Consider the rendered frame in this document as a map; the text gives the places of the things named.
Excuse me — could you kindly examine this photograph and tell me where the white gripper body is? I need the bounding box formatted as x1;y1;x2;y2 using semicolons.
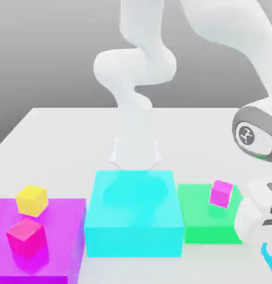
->
234;197;272;245

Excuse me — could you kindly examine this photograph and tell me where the small magenta cube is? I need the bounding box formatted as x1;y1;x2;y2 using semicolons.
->
209;179;234;210

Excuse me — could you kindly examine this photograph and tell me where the small yellow cube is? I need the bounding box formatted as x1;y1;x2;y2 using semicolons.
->
15;185;49;218

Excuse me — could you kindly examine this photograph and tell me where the small pink cube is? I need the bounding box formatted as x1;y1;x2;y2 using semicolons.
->
6;217;46;260

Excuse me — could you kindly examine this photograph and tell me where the large green box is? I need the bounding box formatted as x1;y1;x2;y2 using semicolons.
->
177;183;245;245

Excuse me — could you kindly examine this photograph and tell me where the large cyan box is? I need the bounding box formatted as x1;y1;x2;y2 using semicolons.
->
83;169;186;258

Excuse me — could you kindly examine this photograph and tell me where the large purple box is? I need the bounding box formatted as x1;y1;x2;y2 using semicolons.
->
0;197;87;284

